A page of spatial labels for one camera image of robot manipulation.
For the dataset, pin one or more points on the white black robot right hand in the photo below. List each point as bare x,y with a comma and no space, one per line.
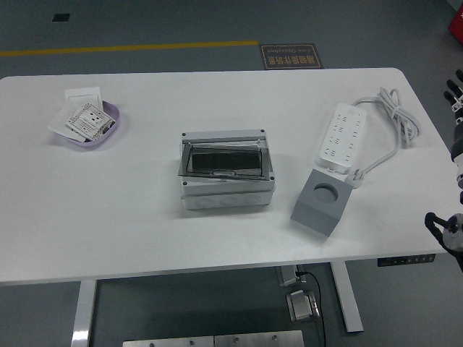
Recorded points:
458,137

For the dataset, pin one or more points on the grey junction box with lid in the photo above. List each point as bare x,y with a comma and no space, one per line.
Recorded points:
228,191

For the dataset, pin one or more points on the grey cube with round hole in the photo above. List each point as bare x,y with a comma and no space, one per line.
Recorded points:
314,217

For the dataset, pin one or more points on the silver metal box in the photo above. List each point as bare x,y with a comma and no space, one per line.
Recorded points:
302,305

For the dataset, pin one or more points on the red object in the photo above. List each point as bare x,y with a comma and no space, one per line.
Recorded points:
456,23

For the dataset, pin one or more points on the white power strip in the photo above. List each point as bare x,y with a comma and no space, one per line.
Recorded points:
343,133

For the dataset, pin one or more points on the black table control panel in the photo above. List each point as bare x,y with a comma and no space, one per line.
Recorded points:
405,260

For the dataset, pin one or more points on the black orange floor sign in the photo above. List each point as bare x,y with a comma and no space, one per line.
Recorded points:
291,56

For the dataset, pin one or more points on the white table leg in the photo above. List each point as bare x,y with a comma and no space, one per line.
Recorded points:
84,314
347,296

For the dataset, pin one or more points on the grey metal plate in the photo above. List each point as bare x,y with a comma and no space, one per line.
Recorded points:
258,339
168,342

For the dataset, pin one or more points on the white socket panel printed label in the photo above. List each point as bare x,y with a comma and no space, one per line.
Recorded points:
88,121

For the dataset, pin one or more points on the flat white plate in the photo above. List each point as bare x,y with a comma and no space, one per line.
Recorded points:
58,123

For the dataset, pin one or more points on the black square floor cover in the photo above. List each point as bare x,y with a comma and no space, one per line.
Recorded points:
60,17

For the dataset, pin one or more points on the silver metal bracket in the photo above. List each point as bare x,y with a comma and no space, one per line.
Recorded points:
287,276

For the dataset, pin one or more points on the plain white switch panel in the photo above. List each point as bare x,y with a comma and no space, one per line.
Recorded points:
81,94

